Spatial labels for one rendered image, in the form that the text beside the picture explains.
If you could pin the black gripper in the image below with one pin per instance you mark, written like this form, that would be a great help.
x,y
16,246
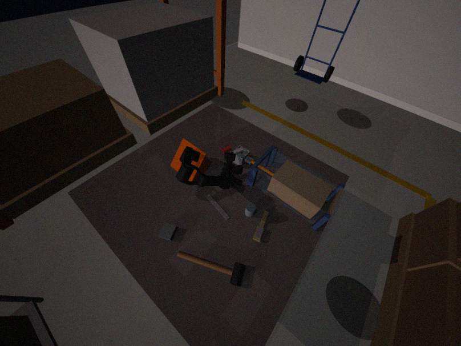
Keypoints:
x,y
229,157

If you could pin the grey and red crank handle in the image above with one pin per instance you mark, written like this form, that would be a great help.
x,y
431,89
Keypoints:
x,y
227,149

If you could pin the black-headed mallet with wooden handle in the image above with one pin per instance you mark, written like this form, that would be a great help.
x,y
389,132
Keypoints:
x,y
236,273

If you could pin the dark grey cylinder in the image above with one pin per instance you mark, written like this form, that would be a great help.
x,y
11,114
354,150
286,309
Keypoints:
x,y
250,209

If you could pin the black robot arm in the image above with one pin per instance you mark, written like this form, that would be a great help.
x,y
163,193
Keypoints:
x,y
224,181

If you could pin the grey flat bar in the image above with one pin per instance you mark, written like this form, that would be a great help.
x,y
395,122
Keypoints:
x,y
221,211

